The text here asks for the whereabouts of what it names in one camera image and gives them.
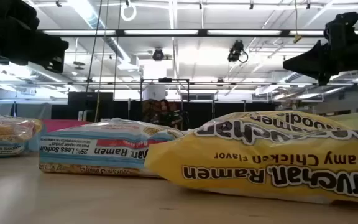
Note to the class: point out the black crossbar with light strips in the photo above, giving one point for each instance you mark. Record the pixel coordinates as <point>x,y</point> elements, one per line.
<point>120,32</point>

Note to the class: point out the black tube frame cart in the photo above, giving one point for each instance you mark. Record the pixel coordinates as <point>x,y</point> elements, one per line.
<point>166,80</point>

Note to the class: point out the brown patterned object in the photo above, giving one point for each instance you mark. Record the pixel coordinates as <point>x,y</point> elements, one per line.
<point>149,110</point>

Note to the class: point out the yellow Maruchan ramen packet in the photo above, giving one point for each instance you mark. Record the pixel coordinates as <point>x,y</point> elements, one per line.
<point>259,149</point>

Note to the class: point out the yellow hanging hook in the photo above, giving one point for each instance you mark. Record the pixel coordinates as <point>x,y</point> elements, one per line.
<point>297,38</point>

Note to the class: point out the black monitor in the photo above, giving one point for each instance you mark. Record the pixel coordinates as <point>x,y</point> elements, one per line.
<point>89,102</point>

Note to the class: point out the person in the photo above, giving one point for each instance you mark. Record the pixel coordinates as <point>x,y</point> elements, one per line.
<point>169,116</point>

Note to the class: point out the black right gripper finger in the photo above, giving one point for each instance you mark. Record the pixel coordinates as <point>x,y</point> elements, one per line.
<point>309,60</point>

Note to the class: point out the blue Maruchan ramen packet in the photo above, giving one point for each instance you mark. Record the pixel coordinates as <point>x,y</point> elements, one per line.
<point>5,133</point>
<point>36,140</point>
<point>104,149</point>

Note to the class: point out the white cylinder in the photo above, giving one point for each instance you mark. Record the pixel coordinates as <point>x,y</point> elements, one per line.
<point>154,92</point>

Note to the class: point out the grey cover sheet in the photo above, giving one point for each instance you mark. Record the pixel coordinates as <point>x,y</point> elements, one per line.
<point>26,110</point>

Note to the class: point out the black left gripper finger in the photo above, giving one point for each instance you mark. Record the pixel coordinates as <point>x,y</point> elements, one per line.
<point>50,54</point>

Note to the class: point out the black round ceiling camera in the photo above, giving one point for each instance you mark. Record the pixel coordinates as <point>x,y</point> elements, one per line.
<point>158,55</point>

